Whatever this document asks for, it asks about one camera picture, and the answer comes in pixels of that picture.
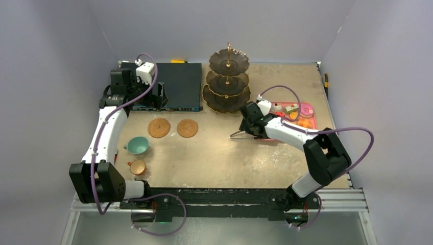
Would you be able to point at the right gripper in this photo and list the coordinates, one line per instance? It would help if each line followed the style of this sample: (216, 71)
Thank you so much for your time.
(246, 125)

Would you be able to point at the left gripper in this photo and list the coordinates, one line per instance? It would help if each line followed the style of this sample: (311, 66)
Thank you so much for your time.
(157, 101)

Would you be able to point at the pink serving tray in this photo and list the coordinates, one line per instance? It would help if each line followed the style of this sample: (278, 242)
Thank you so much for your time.
(292, 122)

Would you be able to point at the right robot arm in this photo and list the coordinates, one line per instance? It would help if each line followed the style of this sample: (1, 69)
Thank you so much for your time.
(253, 148)

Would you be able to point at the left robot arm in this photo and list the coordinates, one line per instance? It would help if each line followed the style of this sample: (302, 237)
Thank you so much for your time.
(95, 178)

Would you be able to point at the woven rattan coaster left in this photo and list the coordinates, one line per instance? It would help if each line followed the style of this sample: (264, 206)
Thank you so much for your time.
(159, 127)

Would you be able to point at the woven rattan coaster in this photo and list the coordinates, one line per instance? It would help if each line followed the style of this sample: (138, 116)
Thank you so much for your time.
(159, 127)
(187, 128)

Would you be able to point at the woven rattan coaster right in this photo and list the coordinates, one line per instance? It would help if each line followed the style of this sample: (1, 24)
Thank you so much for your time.
(187, 128)

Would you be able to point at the silver wrapped cupcake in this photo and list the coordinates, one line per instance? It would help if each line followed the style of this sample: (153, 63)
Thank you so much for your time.
(276, 107)

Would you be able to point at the three-tier dark cake stand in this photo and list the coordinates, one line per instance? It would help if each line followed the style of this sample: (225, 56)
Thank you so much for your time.
(227, 83)

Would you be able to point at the teal teacup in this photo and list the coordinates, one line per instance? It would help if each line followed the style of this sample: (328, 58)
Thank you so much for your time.
(137, 145)

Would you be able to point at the green matcha cake bar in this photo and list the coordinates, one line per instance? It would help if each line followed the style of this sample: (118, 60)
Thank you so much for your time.
(290, 108)

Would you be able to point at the yellow cracker biscuit upper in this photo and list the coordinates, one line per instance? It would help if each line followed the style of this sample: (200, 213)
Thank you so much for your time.
(293, 116)

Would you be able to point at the golden bread bun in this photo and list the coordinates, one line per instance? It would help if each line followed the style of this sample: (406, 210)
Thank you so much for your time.
(303, 122)

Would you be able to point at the copper teacup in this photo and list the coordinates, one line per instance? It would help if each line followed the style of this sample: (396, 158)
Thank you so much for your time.
(137, 167)

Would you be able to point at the blue network switch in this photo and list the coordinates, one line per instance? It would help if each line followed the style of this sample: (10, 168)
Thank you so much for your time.
(182, 87)

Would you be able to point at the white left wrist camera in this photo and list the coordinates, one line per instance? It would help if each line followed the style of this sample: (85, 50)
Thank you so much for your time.
(144, 71)

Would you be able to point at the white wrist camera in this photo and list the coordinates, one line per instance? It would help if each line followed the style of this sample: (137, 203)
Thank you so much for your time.
(144, 71)
(264, 105)

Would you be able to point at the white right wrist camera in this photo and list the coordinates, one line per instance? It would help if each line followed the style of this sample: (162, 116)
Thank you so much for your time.
(264, 105)

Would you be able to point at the yellow black tool on wall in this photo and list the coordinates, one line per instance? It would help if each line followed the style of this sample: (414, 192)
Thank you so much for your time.
(326, 80)

